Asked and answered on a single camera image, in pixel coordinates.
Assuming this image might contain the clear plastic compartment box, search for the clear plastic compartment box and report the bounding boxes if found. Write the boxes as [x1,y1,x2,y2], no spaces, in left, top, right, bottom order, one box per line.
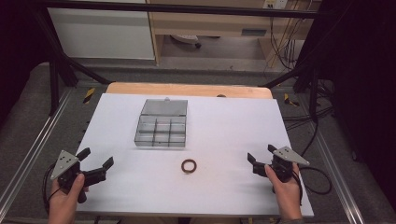
[134,97,189,148]

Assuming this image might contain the aluminium rail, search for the aluminium rail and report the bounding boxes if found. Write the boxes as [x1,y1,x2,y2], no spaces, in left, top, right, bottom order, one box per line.
[0,88,75,213]
[313,130,366,224]

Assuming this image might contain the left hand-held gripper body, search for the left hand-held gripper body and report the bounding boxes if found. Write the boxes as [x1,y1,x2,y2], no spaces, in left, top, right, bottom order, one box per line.
[49,149,106,204]

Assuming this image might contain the brown ring bracelet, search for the brown ring bracelet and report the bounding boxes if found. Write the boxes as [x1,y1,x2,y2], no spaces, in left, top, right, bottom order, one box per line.
[180,158,198,175]

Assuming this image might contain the dark curtain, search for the dark curtain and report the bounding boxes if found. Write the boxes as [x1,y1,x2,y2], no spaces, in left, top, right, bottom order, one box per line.
[298,0,396,213]
[0,0,54,120]

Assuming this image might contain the person's left hand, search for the person's left hand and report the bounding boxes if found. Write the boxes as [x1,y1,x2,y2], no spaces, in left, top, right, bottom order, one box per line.
[47,173,90,224]

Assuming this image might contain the white chair base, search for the white chair base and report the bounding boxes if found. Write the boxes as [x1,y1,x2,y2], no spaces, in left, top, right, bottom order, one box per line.
[170,34,203,49]

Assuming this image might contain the light wooden desk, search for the light wooden desk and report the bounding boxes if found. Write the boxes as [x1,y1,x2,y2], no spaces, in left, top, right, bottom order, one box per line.
[146,0,323,67]

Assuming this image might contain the white wall socket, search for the white wall socket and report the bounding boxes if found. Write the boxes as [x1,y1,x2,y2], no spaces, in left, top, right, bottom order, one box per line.
[262,0,289,10]

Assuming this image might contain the black floor cables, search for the black floor cables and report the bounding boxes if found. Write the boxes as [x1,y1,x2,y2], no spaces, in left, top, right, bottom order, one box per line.
[281,78,336,158]

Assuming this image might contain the black metal frame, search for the black metal frame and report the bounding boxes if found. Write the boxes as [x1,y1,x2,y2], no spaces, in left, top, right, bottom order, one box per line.
[32,0,323,124]

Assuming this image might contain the person's right hand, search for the person's right hand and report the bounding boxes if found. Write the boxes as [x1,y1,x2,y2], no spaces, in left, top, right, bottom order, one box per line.
[263,163,304,220]

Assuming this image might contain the hanging cable bundle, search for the hanging cable bundle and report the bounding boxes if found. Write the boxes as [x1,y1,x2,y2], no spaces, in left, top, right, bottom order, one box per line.
[269,13,307,72]

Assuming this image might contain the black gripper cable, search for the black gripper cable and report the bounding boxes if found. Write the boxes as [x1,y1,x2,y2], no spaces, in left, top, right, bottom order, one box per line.
[292,166,333,207]
[41,162,64,217]

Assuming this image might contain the white board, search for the white board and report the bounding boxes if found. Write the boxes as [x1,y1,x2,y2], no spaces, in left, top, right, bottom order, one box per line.
[76,92,315,218]

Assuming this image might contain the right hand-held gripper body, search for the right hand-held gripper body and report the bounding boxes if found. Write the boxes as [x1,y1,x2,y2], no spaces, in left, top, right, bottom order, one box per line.
[252,146,311,184]

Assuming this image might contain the white cabinet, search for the white cabinet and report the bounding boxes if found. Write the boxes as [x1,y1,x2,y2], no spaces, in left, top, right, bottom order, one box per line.
[47,7,156,61]

